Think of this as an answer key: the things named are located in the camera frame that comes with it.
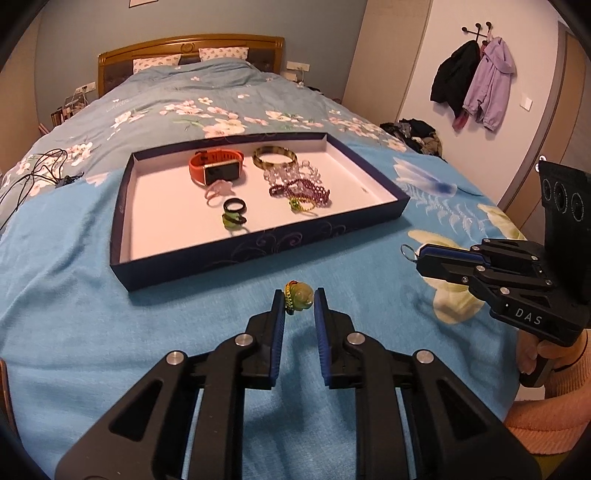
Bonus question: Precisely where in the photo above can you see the person's right hand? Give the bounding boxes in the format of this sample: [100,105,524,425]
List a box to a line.
[516,331,539,376]

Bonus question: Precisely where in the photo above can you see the navy cardboard tray box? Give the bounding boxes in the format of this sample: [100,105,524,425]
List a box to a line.
[110,132,411,292]

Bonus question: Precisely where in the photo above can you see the wooden door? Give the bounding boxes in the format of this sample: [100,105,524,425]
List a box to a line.
[505,23,591,241]

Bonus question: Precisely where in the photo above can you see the tortoiseshell bangle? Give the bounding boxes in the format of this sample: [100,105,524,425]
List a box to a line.
[252,145,298,171]

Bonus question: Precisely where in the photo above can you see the pink ring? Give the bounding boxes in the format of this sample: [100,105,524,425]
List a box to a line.
[204,181,235,205]

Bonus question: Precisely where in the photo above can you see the orange smartwatch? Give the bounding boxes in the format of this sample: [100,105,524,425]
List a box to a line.
[189,148,245,186]

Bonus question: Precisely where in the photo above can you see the black jacket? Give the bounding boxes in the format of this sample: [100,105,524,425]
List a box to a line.
[430,41,483,118]

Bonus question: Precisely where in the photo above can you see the person's right forearm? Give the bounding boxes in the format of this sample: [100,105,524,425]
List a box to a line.
[503,332,591,457]

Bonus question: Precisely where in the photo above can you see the purple jacket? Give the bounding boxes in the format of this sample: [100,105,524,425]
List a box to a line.
[463,37,515,132]

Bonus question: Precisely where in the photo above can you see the floral blue duvet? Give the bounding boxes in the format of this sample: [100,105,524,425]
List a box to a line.
[0,58,407,232]

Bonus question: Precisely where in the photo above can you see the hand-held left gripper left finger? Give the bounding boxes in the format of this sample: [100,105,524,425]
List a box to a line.
[54,290,284,480]

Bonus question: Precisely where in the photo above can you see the wooden headboard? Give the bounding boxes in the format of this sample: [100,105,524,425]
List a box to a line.
[97,36,286,97]

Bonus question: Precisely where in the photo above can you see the cosmetics on bedside table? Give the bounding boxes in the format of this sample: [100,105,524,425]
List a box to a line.
[39,90,90,134]

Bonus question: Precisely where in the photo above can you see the jade charm with green cord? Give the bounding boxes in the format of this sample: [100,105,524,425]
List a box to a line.
[284,280,315,315]

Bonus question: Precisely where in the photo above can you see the dark clothes pile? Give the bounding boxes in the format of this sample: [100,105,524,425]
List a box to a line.
[379,119,444,155]

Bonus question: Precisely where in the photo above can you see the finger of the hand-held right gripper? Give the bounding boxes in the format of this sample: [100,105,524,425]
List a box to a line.
[417,261,556,306]
[421,239,546,267]

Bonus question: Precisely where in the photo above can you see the purple bead bracelet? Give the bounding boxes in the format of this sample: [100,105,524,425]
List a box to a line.
[269,179,332,207]

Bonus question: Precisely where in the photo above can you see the floral pillow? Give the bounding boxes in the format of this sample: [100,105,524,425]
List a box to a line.
[198,46,250,62]
[133,54,182,73]

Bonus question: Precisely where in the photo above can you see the black cable bundle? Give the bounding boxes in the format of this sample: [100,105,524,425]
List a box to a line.
[0,148,86,232]

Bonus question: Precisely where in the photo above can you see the clear crystal bead bracelet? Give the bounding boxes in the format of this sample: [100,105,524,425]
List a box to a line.
[263,159,325,185]

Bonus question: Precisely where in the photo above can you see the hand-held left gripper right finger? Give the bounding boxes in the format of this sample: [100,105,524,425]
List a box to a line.
[314,288,542,480]

